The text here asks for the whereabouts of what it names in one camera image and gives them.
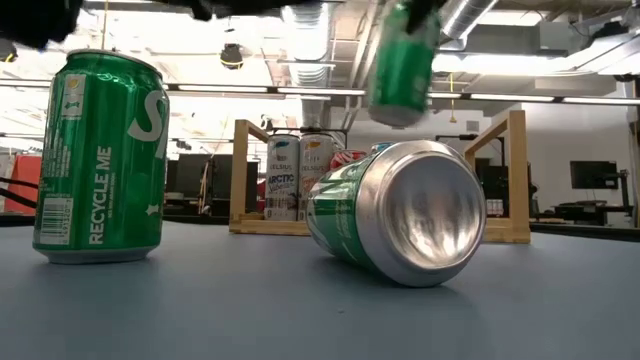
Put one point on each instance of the wooden slatted shelf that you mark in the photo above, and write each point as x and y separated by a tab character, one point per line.
240	175

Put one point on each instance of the white can with black lid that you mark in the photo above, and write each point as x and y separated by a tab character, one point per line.
281	177
312	160

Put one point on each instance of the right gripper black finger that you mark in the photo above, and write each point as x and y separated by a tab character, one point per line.
424	14

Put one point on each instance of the fluorescent ceiling light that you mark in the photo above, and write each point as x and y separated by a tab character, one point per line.
510	97
600	100
222	88
320	91

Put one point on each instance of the black desk equipment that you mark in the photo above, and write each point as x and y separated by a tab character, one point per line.
575	210

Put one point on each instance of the green Sprite can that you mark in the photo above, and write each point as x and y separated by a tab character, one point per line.
400	215
100	155
402	65

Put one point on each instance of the black computer monitor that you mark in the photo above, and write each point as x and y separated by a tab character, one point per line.
593	175

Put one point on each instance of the grey air duct box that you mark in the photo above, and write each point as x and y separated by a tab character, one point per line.
525	37

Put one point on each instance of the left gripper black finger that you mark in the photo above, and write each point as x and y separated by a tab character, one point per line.
250	5

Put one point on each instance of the silver ribbed air duct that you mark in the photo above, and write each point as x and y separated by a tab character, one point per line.
310	50

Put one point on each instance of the red panel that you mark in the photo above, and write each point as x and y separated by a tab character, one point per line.
25	182

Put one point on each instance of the silver spiral air duct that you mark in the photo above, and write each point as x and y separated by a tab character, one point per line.
467	15

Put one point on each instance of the black ceiling-hung device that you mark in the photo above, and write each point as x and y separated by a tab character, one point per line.
231	56

